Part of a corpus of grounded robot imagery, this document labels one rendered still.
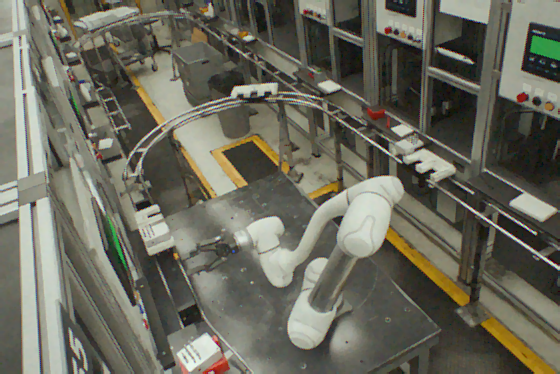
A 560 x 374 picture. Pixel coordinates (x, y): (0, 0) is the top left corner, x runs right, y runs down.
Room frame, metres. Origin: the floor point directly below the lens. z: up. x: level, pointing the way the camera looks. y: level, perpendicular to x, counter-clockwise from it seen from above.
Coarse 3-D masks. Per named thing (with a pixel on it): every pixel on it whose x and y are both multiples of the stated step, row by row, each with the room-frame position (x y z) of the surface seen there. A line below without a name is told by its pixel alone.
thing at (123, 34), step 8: (104, 0) 8.00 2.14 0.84; (112, 0) 7.74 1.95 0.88; (120, 0) 7.76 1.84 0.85; (128, 0) 8.59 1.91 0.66; (112, 8) 7.70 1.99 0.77; (144, 8) 7.92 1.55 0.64; (136, 24) 8.57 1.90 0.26; (112, 32) 8.34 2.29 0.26; (120, 32) 8.25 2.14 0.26; (128, 32) 8.17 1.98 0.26; (136, 32) 8.08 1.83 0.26; (112, 40) 8.36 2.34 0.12; (120, 40) 7.86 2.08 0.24; (128, 40) 7.72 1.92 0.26; (128, 48) 7.71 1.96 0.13
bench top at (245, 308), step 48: (240, 192) 2.42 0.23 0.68; (288, 192) 2.32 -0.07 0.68; (192, 240) 2.04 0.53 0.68; (288, 240) 1.89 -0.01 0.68; (336, 240) 1.82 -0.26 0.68; (240, 288) 1.61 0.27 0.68; (288, 288) 1.55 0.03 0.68; (384, 288) 1.44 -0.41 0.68; (240, 336) 1.32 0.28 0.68; (288, 336) 1.28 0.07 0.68; (336, 336) 1.23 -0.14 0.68; (384, 336) 1.19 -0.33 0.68; (432, 336) 1.16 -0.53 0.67
